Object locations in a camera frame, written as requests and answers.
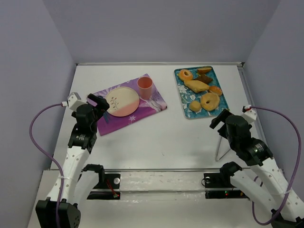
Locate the dark chocolate pastry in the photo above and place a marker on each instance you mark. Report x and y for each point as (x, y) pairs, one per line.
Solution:
(203, 78)

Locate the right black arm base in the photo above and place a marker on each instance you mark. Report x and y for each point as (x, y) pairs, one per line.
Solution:
(218, 184)

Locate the metal serving tongs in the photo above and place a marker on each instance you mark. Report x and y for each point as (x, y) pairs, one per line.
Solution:
(222, 149)

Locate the brown bread wedge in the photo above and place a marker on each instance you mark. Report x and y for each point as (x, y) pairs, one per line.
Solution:
(203, 70)

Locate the long golden bread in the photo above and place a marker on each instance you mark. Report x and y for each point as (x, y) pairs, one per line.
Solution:
(196, 86)

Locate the glazed ring doughnut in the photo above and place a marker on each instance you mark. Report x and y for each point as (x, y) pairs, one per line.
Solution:
(185, 75)

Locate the large plain doughnut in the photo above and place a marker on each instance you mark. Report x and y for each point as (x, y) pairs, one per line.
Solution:
(209, 101)

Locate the cream and pink plate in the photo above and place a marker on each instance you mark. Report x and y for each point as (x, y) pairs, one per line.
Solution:
(123, 101)

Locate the teal floral tray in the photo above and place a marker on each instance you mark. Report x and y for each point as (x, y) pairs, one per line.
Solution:
(187, 95)

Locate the blue plastic fork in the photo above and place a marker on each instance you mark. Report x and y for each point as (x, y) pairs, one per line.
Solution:
(106, 117)

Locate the small glazed bun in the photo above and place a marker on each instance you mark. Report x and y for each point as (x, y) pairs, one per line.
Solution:
(216, 90)

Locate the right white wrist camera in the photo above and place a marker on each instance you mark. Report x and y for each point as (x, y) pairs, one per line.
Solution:
(248, 114)

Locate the metal mounting rail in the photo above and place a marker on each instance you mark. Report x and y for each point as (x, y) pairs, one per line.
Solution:
(165, 170)

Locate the pink plastic cup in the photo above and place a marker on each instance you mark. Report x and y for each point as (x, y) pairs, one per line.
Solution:
(145, 87)

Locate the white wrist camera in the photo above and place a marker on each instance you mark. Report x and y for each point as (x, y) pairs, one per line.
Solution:
(73, 101)
(248, 114)

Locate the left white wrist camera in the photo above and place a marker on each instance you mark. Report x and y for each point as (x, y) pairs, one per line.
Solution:
(73, 101)

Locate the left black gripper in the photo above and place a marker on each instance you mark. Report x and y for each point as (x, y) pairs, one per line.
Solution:
(99, 103)

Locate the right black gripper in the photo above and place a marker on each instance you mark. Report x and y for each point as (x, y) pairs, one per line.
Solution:
(219, 120)

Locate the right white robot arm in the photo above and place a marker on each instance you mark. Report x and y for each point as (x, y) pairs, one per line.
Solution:
(274, 193)

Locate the small round bread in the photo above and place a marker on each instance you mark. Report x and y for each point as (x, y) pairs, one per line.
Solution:
(195, 106)

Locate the purple floral placemat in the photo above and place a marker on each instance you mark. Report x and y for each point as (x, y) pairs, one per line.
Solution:
(146, 108)

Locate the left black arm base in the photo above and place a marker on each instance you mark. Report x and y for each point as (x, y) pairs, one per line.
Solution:
(108, 184)

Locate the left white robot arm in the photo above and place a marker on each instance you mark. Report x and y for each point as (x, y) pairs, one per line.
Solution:
(76, 178)

